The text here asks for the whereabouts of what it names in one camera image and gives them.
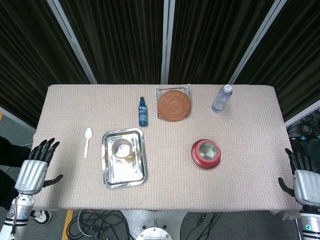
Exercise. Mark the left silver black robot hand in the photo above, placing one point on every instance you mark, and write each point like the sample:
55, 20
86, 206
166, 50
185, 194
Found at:
30, 175

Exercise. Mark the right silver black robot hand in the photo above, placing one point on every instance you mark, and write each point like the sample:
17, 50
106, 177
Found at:
307, 187

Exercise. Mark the yellow clear tape roll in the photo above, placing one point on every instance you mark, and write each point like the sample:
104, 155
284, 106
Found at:
114, 150

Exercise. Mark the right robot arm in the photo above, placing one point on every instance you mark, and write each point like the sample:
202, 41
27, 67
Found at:
310, 225

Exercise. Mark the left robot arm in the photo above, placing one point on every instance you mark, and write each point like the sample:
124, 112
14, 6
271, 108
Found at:
18, 212

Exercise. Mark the black trousers leg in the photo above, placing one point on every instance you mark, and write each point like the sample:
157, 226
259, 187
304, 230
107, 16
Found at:
10, 152

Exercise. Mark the black white sneaker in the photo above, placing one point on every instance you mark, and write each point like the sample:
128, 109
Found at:
41, 216

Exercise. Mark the white plastic spoon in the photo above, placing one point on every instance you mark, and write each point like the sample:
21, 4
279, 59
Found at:
88, 135

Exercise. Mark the rectangular steel tray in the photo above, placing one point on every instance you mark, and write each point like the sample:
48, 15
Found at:
127, 175

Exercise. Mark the round steel dish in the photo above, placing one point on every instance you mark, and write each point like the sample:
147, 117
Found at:
208, 151

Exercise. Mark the dark pleated curtain panel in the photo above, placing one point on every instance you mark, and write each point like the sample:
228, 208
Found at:
300, 50
212, 37
117, 37
30, 62

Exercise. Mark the clear plastic water bottle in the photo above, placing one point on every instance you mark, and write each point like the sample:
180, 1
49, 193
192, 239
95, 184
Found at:
221, 100

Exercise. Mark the small blue spray bottle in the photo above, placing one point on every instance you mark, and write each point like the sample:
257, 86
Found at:
143, 115

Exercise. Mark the beige waffle tablecloth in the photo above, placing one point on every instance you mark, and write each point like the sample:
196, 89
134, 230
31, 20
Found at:
175, 190

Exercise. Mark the round woven rattan coaster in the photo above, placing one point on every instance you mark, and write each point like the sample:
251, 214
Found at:
173, 106

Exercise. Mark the white partition post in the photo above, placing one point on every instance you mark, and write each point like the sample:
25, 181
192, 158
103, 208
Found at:
302, 112
167, 40
72, 41
15, 118
255, 40

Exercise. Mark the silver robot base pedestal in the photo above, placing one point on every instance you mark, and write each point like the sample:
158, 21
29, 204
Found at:
152, 225

